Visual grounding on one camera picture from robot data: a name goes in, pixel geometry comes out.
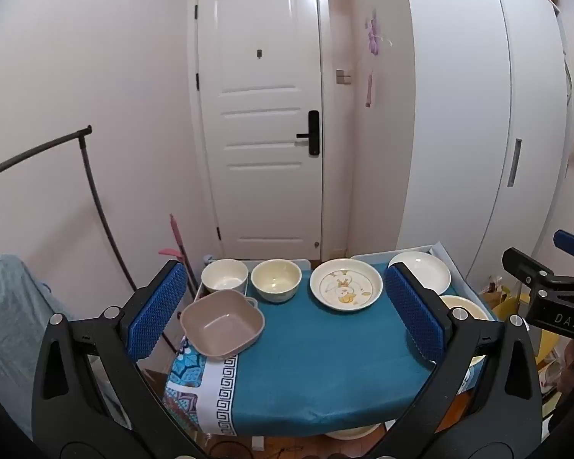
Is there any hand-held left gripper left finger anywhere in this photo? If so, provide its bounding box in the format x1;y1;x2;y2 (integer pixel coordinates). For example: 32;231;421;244
31;259;206;459

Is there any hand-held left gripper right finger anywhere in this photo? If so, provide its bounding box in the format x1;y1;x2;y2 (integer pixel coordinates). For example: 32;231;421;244
364;262;542;459

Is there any white plate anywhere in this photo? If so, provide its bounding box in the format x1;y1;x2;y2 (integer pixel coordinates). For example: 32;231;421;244
388;251;452;296

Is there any cream plate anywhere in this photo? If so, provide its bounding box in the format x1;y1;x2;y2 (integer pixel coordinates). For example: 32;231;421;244
437;295;493;369

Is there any pink square bowl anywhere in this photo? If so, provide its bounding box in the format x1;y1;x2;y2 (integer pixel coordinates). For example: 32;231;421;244
179;289;266;359

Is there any cartoon print plate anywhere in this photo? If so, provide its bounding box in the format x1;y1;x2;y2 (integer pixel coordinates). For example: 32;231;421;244
309;258;384;313

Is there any white round bowl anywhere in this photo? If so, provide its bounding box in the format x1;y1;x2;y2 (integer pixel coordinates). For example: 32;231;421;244
201;259;249;295

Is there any cream round bowl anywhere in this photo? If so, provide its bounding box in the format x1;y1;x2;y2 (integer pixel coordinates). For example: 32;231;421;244
251;259;302;303

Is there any yellow bag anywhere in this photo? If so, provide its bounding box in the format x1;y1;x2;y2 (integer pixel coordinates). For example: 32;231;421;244
481;284;524;319

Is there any teal patterned tablecloth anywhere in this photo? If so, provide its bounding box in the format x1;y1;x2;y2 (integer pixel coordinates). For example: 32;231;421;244
165;260;498;438

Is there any white basin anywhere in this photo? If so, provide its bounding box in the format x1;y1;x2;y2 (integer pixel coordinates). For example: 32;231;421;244
324;425;380;441

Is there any black clothes rack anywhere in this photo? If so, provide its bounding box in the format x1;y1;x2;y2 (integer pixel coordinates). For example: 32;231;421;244
0;125;137;293

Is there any grey cloth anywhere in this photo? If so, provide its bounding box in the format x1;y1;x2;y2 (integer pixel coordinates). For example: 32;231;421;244
0;254;80;441

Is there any white wardrobe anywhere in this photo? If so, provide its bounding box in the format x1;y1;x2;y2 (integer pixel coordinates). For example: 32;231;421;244
395;0;574;290

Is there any white panel door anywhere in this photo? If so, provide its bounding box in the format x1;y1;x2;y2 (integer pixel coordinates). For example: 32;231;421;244
194;0;326;261

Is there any grey wardrobe handle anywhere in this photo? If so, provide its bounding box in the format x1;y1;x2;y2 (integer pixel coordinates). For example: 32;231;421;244
507;138;522;187

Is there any black door lock handle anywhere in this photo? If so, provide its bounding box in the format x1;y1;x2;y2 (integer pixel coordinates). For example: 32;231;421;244
295;110;320;156

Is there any purple wall decoration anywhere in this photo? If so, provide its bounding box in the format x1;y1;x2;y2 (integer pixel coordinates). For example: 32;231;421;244
364;7;393;108

